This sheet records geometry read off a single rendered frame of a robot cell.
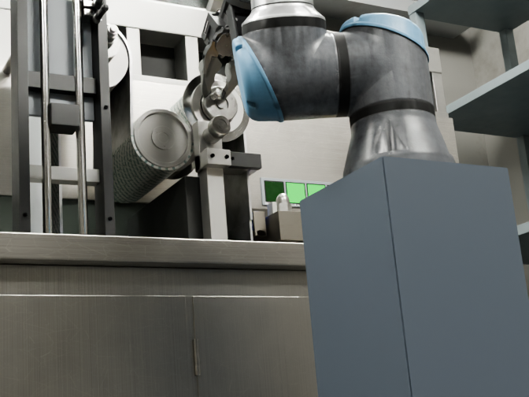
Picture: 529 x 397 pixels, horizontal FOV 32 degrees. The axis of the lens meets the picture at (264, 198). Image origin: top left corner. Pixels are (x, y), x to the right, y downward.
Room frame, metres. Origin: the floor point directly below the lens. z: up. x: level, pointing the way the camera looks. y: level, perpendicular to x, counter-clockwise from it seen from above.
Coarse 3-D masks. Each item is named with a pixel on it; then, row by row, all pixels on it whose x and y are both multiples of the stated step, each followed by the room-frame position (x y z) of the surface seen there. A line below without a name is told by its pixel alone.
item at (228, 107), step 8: (216, 88) 1.73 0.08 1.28; (208, 96) 1.72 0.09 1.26; (232, 96) 1.75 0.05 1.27; (200, 104) 1.74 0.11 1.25; (208, 104) 1.72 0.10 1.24; (216, 104) 1.73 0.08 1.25; (224, 104) 1.74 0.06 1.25; (232, 104) 1.75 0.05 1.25; (208, 112) 1.72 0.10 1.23; (216, 112) 1.73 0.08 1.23; (224, 112) 1.74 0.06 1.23; (232, 112) 1.75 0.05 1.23
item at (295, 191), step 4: (288, 184) 2.20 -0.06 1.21; (292, 184) 2.21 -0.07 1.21; (296, 184) 2.21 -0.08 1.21; (300, 184) 2.22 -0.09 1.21; (288, 188) 2.20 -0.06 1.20; (292, 188) 2.21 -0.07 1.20; (296, 188) 2.21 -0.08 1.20; (300, 188) 2.22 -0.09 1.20; (304, 188) 2.22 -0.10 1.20; (288, 192) 2.20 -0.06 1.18; (292, 192) 2.21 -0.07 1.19; (296, 192) 2.21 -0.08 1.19; (300, 192) 2.22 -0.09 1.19; (304, 192) 2.22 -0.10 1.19; (288, 196) 2.20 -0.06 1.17; (292, 196) 2.21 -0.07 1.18; (296, 196) 2.21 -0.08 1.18; (300, 196) 2.22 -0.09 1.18; (304, 196) 2.22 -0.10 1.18; (292, 200) 2.21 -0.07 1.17; (296, 200) 2.21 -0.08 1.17; (300, 200) 2.22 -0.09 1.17
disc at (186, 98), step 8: (192, 80) 1.73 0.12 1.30; (200, 80) 1.74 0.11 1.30; (224, 80) 1.76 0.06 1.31; (192, 88) 1.73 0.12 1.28; (184, 96) 1.72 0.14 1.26; (240, 96) 1.78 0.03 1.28; (184, 104) 1.72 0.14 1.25; (184, 112) 1.72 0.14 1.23; (192, 112) 1.73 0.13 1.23; (192, 120) 1.73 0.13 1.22; (248, 120) 1.79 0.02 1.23; (240, 128) 1.78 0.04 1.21; (224, 136) 1.76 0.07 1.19; (232, 136) 1.77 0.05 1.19
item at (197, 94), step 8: (216, 80) 1.75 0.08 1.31; (200, 88) 1.73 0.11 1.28; (192, 96) 1.72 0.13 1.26; (200, 96) 1.73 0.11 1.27; (192, 104) 1.72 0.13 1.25; (240, 104) 1.78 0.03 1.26; (200, 112) 1.73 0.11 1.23; (240, 112) 1.77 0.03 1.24; (200, 120) 1.73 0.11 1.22; (208, 120) 1.74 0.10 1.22; (232, 120) 1.77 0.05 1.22; (240, 120) 1.77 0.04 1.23; (232, 128) 1.76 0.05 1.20; (192, 160) 1.92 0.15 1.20; (184, 168) 1.98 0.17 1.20
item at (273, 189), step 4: (268, 184) 2.18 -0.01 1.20; (272, 184) 2.18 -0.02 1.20; (276, 184) 2.19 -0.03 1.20; (280, 184) 2.19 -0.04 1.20; (268, 188) 2.17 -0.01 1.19; (272, 188) 2.18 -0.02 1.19; (276, 188) 2.19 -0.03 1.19; (280, 188) 2.19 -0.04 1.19; (268, 192) 2.17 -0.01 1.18; (272, 192) 2.18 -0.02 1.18; (276, 192) 2.18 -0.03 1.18; (280, 192) 2.19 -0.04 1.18; (268, 196) 2.17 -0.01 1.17; (272, 196) 2.18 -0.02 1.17; (276, 196) 2.18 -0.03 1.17; (268, 200) 2.17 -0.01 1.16; (272, 200) 2.18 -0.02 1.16
